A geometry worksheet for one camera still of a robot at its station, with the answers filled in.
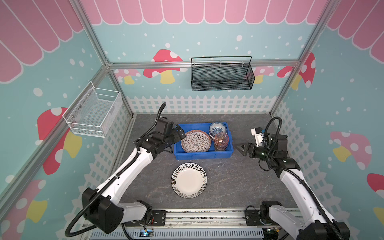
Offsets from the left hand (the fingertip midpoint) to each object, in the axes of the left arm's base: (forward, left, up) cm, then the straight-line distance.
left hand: (178, 137), depth 79 cm
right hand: (-4, -32, -1) cm, 32 cm away
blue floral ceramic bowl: (+18, -23, -13) cm, 32 cm away
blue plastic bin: (-2, 0, -14) cm, 14 cm away
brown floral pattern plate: (+12, -9, -21) cm, 26 cm away
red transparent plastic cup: (+7, -25, -13) cm, 29 cm away
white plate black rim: (-15, -6, -21) cm, 27 cm away
